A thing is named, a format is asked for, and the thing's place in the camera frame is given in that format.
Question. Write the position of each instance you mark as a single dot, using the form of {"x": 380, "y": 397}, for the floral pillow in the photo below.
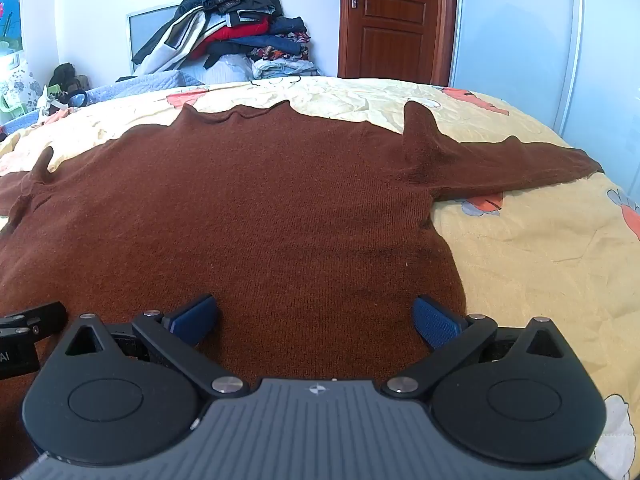
{"x": 17, "y": 85}

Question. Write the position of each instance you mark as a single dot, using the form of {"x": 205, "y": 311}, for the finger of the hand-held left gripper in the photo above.
{"x": 35, "y": 316}

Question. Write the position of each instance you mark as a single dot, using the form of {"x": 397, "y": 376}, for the blue quilted blanket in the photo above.
{"x": 145, "y": 85}

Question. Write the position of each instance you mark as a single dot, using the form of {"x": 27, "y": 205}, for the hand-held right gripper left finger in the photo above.
{"x": 195, "y": 317}

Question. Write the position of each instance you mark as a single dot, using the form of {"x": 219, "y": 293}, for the yellow printed quilt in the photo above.
{"x": 540, "y": 260}

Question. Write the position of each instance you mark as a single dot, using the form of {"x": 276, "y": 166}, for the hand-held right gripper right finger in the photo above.
{"x": 435, "y": 322}

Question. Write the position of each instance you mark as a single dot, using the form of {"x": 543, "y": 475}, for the grey framed panel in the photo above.
{"x": 145, "y": 25}

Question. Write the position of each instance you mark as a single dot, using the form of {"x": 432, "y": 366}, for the brown knit sweater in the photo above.
{"x": 280, "y": 200}

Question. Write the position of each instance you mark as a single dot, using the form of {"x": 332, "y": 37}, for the white sliding wardrobe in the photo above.
{"x": 520, "y": 35}

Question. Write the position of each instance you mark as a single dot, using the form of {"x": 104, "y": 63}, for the green stool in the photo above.
{"x": 10, "y": 105}

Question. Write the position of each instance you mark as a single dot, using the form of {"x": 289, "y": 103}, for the black bag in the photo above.
{"x": 65, "y": 75}

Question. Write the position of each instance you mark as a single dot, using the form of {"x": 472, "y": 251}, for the white tissue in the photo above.
{"x": 50, "y": 102}

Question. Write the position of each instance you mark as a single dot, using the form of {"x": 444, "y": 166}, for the brown wooden door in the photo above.
{"x": 395, "y": 25}

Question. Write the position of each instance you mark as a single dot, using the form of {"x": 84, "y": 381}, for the wall poster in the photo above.
{"x": 7, "y": 10}

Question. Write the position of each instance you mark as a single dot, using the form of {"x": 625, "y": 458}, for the pile of clothes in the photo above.
{"x": 235, "y": 20}

